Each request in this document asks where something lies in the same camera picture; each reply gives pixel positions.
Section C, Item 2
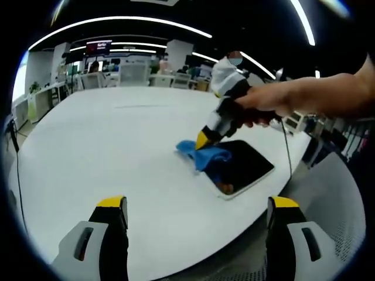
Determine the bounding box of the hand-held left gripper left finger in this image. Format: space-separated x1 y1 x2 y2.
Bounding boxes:
51 195 129 281

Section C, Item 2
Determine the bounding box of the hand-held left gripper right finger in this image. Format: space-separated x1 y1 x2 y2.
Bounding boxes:
265 196 338 281

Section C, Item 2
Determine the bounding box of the blue cleaning cloth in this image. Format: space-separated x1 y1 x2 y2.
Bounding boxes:
175 139 233 174

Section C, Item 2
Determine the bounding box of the black tablet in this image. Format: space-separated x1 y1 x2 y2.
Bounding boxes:
202 139 275 201

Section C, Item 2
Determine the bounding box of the person's right hand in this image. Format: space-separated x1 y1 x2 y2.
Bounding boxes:
234 83 296 129

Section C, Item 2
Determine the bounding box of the grey mesh office chair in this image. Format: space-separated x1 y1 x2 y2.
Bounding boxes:
277 151 367 281

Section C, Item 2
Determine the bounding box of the white mesh office chair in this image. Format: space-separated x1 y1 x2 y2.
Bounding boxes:
172 72 192 89
119 63 148 87

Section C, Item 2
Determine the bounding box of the white storage box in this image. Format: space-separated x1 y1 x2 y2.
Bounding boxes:
285 112 303 130

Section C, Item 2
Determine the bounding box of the red lit sign screen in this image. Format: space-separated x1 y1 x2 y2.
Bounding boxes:
86 40 113 56

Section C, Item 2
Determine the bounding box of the long curved ceiling light strip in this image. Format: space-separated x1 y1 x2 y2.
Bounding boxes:
28 16 213 51

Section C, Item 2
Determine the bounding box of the white low cabinet row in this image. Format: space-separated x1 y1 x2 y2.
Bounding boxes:
13 81 69 130

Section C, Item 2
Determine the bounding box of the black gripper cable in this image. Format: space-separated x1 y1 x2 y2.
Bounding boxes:
278 117 294 180

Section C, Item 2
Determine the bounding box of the thin black cable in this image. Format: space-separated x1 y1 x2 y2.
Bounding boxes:
5 118 29 226

